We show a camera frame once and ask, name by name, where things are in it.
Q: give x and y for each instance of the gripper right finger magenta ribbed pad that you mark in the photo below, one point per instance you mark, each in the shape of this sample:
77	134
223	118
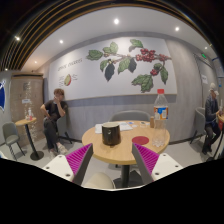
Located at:
153	166

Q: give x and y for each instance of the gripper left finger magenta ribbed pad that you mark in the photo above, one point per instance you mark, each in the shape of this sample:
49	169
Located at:
71	167

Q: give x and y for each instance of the clear plastic water bottle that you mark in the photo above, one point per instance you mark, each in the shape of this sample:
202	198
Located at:
160	118

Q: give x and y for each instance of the red round coaster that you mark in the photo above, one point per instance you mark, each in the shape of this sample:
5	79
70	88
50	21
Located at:
141	140

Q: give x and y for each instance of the beige chair seat foreground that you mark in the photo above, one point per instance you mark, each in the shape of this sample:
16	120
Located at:
100	181

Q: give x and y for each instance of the round wooden cafe table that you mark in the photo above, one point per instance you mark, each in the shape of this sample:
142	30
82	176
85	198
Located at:
121	154

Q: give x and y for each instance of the small round side table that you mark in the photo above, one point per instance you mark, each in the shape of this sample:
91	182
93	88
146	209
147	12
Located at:
35	155

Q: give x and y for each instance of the small clear glass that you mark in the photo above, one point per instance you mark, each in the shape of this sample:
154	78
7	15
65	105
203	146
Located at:
143	124

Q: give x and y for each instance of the small brown shaker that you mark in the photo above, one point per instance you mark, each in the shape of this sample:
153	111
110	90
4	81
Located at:
152	122

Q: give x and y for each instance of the dark brown mug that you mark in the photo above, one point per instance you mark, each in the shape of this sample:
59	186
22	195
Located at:
111	133

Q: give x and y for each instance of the grey chair behind table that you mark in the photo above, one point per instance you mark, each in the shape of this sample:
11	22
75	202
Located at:
130	115

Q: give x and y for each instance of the seated person in black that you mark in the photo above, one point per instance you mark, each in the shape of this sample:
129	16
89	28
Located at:
53	110

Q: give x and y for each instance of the grey chair at right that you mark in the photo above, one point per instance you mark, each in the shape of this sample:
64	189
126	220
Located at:
199	122

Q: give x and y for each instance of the grey-green chair at left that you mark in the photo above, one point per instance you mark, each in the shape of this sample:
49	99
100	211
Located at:
10	135

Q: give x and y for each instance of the seated person with white cap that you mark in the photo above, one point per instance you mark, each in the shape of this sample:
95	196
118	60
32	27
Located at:
211	126

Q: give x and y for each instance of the coffee plant wall mural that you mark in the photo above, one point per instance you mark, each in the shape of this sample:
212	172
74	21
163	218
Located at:
114	67

